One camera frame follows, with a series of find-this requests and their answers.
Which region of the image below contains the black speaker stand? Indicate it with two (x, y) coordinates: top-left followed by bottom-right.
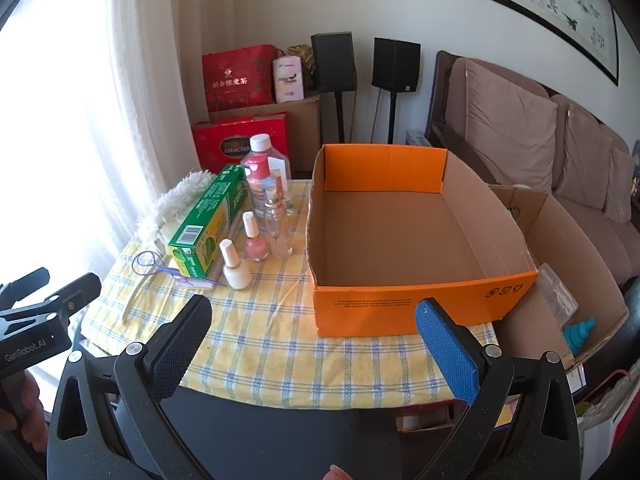
(331, 91), (347, 144)
(386, 92), (399, 144)

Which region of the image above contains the open brown cardboard box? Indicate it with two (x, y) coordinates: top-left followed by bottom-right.
(487, 185), (630, 361)

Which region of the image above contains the pink nail polish bottle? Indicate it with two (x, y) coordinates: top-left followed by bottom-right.
(243, 211), (269, 262)

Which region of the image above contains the white sheer curtain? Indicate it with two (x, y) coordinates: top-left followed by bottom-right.
(0, 0), (201, 281)

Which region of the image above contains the tall red gift bag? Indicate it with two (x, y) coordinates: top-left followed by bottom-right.
(202, 45), (278, 111)

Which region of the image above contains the green cardboard box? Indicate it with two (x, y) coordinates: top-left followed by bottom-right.
(167, 164), (251, 281)

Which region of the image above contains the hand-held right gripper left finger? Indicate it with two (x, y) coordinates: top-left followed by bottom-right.
(47, 294), (213, 480)

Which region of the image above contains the white shopping bag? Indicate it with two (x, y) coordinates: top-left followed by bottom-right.
(575, 370), (640, 480)

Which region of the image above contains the orange cardboard box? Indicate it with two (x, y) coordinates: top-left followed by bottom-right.
(306, 143), (540, 338)

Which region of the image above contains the clear plastic bag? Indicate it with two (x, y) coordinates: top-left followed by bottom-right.
(537, 262), (579, 328)

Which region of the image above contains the teal silicone funnel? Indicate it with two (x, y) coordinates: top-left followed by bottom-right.
(562, 317), (597, 356)

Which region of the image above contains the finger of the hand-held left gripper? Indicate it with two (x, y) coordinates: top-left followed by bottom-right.
(0, 267), (51, 308)
(0, 272), (102, 333)

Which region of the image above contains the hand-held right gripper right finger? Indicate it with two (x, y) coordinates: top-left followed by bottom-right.
(415, 297), (583, 480)

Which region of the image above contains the large clear bottle white cap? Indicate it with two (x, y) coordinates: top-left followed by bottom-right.
(241, 134), (292, 211)

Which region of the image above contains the beige sofa cushion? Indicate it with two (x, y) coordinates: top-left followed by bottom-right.
(602, 147), (637, 223)
(555, 102), (614, 211)
(445, 60), (559, 193)

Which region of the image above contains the red collection gift box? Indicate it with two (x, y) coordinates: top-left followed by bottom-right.
(191, 112), (290, 173)

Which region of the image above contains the white cosmetic bottle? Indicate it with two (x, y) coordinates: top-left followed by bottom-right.
(219, 239), (252, 290)

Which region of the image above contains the clear spray bottle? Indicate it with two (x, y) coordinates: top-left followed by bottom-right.
(264, 187), (294, 260)

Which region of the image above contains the person's left hand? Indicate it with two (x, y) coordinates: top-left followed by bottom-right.
(0, 372), (51, 433)

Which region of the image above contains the white fluffy duster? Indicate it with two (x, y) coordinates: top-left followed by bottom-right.
(122, 170), (221, 323)

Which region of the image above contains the brown sofa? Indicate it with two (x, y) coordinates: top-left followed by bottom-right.
(425, 50), (640, 313)

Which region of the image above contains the yellow checkered tablecloth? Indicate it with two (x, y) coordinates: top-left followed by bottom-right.
(80, 177), (501, 411)

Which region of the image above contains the white tissue pack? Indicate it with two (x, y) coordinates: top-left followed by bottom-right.
(272, 55), (306, 103)

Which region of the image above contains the small bottle pink cap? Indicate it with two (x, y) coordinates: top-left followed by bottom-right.
(246, 152), (281, 221)

